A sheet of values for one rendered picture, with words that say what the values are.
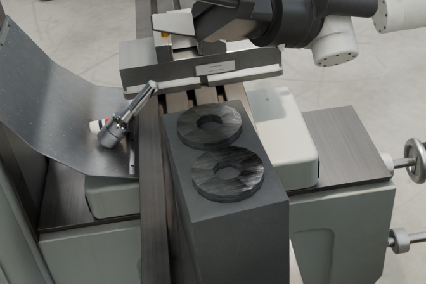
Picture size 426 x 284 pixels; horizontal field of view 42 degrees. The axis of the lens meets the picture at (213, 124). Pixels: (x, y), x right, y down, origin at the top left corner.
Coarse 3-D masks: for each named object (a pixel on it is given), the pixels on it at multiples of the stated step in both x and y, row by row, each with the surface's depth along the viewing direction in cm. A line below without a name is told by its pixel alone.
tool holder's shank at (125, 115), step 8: (144, 88) 106; (152, 88) 105; (136, 96) 108; (144, 96) 106; (136, 104) 108; (144, 104) 108; (120, 112) 110; (128, 112) 109; (136, 112) 109; (120, 120) 111; (128, 120) 110
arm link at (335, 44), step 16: (320, 0) 73; (336, 0) 72; (352, 0) 74; (368, 0) 76; (320, 16) 74; (336, 16) 77; (352, 16) 77; (368, 16) 78; (304, 32) 74; (320, 32) 77; (336, 32) 76; (352, 32) 78; (304, 48) 81; (320, 48) 78; (336, 48) 77; (352, 48) 77; (320, 64) 80; (336, 64) 82
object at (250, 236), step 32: (192, 128) 75; (224, 128) 74; (192, 160) 71; (224, 160) 69; (256, 160) 68; (192, 192) 67; (224, 192) 64; (256, 192) 66; (192, 224) 63; (224, 224) 64; (256, 224) 66; (288, 224) 67; (192, 256) 77; (224, 256) 68; (256, 256) 69; (288, 256) 71
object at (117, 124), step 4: (116, 112) 112; (112, 116) 111; (116, 116) 111; (112, 120) 110; (116, 120) 110; (116, 124) 110; (120, 124) 110; (124, 124) 111; (128, 124) 112; (116, 128) 110; (120, 128) 110; (124, 128) 110; (128, 128) 111
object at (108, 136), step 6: (108, 120) 112; (108, 126) 111; (102, 132) 112; (108, 132) 111; (114, 132) 111; (120, 132) 111; (126, 132) 112; (102, 138) 112; (108, 138) 112; (114, 138) 112; (120, 138) 112; (102, 144) 113; (108, 144) 113; (114, 144) 113
